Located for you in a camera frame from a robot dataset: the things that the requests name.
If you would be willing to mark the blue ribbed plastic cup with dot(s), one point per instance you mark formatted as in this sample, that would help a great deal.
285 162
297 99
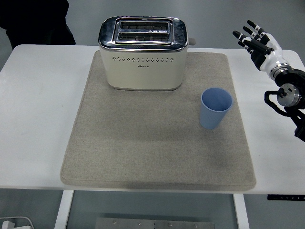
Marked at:
214 108

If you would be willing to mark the black table control panel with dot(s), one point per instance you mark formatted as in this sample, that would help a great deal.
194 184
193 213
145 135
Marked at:
286 197

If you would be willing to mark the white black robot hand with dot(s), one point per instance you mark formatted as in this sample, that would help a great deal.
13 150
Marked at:
270 58

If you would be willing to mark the white power strip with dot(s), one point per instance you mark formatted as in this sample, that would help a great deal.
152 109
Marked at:
15 223

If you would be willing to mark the person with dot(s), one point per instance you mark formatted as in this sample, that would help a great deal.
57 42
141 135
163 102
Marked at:
35 21

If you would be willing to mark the grey felt table mat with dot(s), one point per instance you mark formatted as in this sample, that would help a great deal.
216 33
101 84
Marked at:
157 133

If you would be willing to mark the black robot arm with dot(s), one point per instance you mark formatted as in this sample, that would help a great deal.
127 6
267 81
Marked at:
289 91

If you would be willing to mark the grey metal plate with screws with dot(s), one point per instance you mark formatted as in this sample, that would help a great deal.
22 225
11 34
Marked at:
155 223

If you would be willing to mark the cream chrome two-slot toaster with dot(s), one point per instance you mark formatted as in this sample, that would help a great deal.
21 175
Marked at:
143 59

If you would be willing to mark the white table leg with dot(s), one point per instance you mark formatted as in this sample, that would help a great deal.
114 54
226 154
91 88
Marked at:
64 210
241 211

